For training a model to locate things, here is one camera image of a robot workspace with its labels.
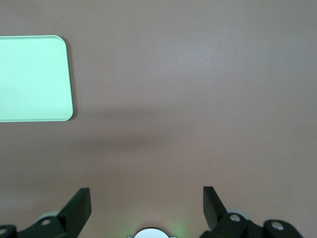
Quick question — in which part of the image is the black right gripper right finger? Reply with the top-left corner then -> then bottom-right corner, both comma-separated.
199,186 -> 305,238

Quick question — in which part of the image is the light green rectangular tray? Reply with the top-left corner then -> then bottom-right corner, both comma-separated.
0,35 -> 74,122

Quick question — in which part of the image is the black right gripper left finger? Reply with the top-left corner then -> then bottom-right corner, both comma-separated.
0,187 -> 92,238

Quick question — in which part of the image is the brown table cover mat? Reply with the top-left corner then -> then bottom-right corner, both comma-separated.
0,0 -> 317,238

